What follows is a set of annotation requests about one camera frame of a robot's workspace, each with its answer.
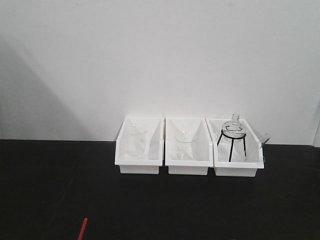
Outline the left white storage bin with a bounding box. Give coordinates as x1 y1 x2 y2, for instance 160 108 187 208
114 116 165 175

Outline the tall glass beaker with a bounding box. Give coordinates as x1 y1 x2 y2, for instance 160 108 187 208
126 124 148 158

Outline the wide glass beaker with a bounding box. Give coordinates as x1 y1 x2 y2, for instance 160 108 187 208
174 131 197 161

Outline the glass test tube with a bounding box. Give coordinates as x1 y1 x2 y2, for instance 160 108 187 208
251 133 271 162

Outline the red plastic spoon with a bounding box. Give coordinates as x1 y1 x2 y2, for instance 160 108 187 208
77 218 88 240

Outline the right white storage bin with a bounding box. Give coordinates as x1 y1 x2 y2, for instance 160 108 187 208
205 118 265 177

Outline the glass flask bottle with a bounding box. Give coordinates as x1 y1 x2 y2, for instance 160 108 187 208
222 113 246 139

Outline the middle white storage bin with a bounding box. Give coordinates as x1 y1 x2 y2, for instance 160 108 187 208
164 117 214 176

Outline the black wire tripod stand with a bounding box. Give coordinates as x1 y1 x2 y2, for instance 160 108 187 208
216 129 247 162

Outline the white storage bin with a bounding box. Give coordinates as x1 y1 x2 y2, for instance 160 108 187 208
205 118 265 177
114 116 165 175
164 117 214 176

